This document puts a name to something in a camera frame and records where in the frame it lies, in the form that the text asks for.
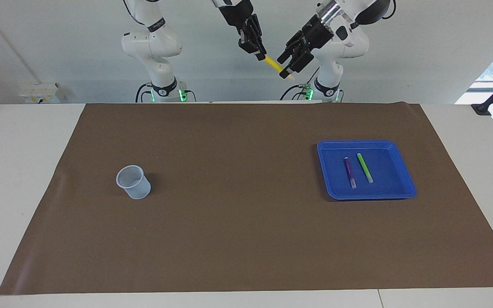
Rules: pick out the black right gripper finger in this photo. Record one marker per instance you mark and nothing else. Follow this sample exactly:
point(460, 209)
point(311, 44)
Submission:
point(258, 36)
point(246, 42)

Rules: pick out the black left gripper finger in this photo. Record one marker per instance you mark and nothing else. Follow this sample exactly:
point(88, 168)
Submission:
point(291, 47)
point(300, 62)

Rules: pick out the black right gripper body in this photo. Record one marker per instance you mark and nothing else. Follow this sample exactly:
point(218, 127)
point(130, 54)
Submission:
point(237, 15)

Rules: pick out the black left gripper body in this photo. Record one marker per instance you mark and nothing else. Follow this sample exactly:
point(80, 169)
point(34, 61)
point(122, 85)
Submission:
point(318, 32)

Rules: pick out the yellow marker pen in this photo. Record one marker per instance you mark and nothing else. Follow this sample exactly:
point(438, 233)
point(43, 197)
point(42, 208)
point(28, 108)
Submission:
point(274, 64)

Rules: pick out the purple marker pen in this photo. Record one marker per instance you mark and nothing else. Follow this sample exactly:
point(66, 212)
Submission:
point(350, 173)

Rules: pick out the green marker pen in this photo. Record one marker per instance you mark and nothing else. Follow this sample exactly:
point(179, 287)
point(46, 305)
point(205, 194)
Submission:
point(365, 167)

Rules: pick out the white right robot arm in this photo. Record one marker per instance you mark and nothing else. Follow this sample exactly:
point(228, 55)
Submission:
point(152, 42)

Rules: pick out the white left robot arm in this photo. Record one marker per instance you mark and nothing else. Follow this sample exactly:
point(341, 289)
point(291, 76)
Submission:
point(340, 42)

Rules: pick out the blue plastic tray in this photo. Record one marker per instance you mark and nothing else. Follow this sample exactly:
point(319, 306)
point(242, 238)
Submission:
point(392, 188)

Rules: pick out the clear plastic cup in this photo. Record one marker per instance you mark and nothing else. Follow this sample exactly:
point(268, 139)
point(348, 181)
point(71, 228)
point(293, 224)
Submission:
point(137, 186)

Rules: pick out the brown table mat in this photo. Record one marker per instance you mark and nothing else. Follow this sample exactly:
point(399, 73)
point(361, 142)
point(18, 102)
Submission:
point(246, 239)

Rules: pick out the white wall socket box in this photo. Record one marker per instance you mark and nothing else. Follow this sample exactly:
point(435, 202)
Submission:
point(39, 92)

